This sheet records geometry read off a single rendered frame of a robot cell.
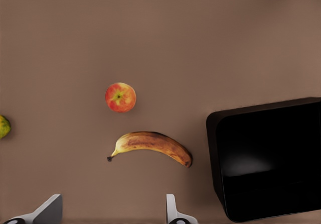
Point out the brown spotted yellow banana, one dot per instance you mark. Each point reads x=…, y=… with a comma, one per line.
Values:
x=153, y=142

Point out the green yellow fruit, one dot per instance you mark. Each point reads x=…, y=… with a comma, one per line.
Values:
x=3, y=126

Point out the black rectangular tray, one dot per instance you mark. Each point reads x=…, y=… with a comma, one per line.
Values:
x=268, y=161

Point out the red yellow apple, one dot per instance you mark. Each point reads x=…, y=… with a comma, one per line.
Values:
x=120, y=97

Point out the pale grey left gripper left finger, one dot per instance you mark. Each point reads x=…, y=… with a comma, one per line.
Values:
x=47, y=210

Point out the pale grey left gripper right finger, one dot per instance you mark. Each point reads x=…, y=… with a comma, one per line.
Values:
x=171, y=209

